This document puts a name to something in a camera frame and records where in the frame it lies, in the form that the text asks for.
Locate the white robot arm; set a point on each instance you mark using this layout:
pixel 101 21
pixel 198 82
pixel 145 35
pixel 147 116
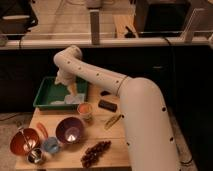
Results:
pixel 148 132

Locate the small metal cup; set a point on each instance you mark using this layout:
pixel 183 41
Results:
pixel 36 156

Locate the small dark object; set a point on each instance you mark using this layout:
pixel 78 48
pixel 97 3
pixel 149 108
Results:
pixel 105 93

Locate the purple bowl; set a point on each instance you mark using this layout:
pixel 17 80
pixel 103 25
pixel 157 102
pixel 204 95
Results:
pixel 70 130

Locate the orange cup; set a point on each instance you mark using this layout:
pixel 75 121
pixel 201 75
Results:
pixel 85 111

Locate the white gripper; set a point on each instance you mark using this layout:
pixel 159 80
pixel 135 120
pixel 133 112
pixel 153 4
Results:
pixel 68 80

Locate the dark red grape bunch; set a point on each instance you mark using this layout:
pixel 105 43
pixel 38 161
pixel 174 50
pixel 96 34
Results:
pixel 93 153

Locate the white towel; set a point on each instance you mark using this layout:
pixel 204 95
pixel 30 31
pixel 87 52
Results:
pixel 70 99

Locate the metal frame post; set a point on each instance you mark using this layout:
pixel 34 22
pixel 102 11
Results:
pixel 95 27

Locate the red-brown bowl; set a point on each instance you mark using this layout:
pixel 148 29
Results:
pixel 18 145

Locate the green plastic tray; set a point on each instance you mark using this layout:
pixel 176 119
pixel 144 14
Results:
pixel 50 96

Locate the metal spoon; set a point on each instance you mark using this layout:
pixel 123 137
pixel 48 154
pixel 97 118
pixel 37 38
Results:
pixel 21 130

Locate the blue cup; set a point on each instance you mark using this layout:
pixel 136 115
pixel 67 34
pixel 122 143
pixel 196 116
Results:
pixel 51 145

